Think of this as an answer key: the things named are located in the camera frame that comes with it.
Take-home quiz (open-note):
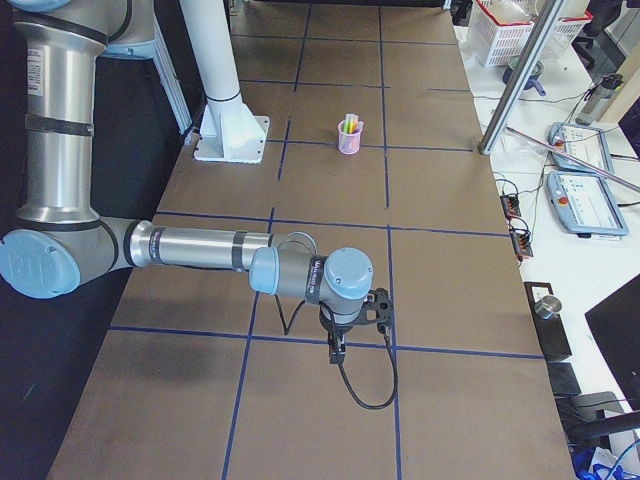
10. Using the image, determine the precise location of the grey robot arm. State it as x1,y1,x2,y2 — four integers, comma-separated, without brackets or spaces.
1,57,382,374

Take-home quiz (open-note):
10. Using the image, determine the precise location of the white red plastic basket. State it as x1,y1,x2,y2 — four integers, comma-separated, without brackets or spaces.
465,1,593,67

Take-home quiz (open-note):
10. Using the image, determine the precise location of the grey water bottle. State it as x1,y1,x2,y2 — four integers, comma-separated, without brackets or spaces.
575,73,624,126

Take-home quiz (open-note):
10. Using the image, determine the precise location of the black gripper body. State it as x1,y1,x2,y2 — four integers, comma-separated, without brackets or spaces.
319,311,365,337

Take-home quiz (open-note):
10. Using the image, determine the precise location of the black monitor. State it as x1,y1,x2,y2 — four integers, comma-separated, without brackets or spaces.
585,276,640,410

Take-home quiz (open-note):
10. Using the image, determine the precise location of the upper teach pendant tablet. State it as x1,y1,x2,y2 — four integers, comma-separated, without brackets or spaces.
548,122,614,173

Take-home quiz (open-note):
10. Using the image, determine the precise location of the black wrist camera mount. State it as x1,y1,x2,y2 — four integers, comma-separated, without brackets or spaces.
361,288,395,336

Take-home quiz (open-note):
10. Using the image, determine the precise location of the blue handled saucepan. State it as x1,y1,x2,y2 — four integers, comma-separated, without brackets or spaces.
501,55,552,96

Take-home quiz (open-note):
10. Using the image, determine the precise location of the teach pendant tablet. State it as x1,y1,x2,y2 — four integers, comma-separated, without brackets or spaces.
548,122,614,173
546,171,629,238

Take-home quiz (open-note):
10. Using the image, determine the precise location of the lower teach pendant tablet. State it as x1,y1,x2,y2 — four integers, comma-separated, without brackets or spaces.
546,171,629,238

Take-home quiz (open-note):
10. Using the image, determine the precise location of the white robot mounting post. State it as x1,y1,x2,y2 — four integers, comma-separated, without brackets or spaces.
180,0,270,164

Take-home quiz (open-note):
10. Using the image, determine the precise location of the aluminium frame post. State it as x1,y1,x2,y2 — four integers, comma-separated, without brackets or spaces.
478,0,567,155

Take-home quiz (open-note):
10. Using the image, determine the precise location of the small metal cup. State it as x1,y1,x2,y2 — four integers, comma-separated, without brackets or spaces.
534,295,562,320

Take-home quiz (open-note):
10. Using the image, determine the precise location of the pink mesh pen holder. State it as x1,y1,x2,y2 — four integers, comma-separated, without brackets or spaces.
337,120,364,155

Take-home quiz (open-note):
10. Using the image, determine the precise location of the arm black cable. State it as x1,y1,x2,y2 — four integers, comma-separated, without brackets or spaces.
273,289,399,412

